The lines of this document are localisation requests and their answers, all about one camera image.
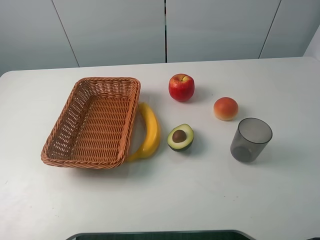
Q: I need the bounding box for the brown wicker basket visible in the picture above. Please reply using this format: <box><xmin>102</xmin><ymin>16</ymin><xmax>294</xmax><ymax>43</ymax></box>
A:
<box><xmin>40</xmin><ymin>77</ymin><xmax>141</xmax><ymax>169</ymax></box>

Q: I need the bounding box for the orange peach fruit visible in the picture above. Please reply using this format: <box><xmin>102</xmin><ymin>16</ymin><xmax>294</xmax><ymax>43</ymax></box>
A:
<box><xmin>213</xmin><ymin>97</ymin><xmax>239</xmax><ymax>121</ymax></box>

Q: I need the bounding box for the halved green avocado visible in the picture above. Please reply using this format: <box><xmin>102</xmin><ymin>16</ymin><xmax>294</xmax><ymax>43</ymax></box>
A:
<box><xmin>167</xmin><ymin>123</ymin><xmax>194</xmax><ymax>152</ymax></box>

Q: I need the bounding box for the grey translucent plastic cup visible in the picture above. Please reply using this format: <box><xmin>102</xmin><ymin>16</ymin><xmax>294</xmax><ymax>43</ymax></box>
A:
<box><xmin>230</xmin><ymin>117</ymin><xmax>273</xmax><ymax>163</ymax></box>

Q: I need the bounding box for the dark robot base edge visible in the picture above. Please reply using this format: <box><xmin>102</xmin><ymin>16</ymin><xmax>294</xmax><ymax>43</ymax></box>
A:
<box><xmin>67</xmin><ymin>230</ymin><xmax>253</xmax><ymax>240</ymax></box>

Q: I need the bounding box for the yellow banana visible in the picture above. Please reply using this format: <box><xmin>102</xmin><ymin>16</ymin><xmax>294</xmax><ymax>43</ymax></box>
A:
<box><xmin>127</xmin><ymin>102</ymin><xmax>161</xmax><ymax>162</ymax></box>

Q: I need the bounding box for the red apple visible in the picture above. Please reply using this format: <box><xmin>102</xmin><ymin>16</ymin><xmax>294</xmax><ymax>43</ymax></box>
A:
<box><xmin>168</xmin><ymin>73</ymin><xmax>195</xmax><ymax>102</ymax></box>

